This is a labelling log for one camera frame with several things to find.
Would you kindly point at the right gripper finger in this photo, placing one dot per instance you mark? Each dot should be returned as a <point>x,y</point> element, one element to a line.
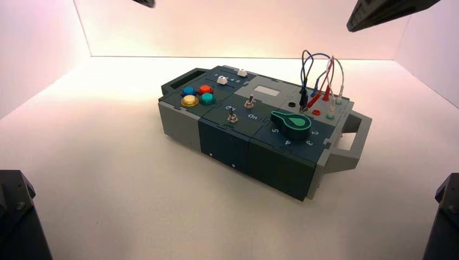
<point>369,9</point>
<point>391,14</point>

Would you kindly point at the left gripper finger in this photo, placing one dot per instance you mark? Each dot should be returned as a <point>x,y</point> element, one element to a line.
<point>145,3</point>

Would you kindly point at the metal toggle switch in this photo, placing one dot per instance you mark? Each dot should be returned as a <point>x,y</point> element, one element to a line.
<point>249,103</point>
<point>232,117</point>

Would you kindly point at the dark blue grey task box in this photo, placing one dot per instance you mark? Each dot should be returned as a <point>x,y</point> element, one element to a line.
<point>222,140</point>

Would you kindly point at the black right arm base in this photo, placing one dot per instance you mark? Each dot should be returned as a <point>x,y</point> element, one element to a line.
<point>444,229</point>

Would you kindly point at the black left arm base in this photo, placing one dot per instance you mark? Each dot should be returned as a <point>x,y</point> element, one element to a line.
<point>18,222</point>

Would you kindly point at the blue push button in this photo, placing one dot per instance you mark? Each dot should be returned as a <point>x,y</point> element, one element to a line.
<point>188,91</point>

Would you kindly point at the orange push button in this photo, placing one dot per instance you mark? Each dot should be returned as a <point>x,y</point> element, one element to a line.
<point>205,89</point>

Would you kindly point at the yellow push button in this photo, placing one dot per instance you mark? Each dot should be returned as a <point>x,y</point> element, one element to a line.
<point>189,101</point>

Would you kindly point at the white slider knob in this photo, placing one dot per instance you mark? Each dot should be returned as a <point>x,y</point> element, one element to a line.
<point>222,79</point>
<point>242,72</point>

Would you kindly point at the teal green push button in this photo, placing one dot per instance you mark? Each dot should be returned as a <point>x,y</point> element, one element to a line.
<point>207,98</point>

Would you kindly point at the green rotary pointer knob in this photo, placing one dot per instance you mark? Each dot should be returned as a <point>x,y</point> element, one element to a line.
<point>292,125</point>

